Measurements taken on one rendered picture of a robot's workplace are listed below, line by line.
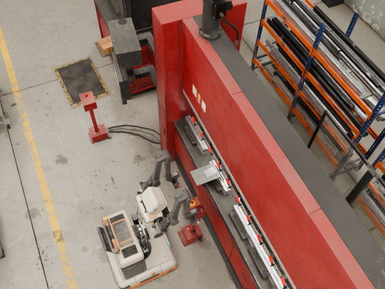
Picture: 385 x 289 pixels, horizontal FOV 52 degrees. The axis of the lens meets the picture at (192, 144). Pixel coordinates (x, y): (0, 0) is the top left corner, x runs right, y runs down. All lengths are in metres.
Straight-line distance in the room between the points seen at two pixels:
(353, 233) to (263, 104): 1.11
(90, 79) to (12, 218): 2.39
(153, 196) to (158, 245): 1.11
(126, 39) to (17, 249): 2.75
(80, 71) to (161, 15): 3.10
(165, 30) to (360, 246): 2.34
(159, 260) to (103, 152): 1.81
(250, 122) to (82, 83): 3.93
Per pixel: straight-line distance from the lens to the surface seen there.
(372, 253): 2.63
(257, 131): 2.84
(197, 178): 4.08
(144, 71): 4.71
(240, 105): 2.97
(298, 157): 2.79
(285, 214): 2.93
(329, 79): 5.07
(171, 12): 3.71
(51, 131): 5.91
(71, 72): 6.58
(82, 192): 5.27
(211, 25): 3.38
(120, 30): 4.11
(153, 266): 4.47
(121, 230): 3.97
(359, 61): 4.95
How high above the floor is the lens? 4.55
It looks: 56 degrees down
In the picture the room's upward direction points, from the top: 3 degrees clockwise
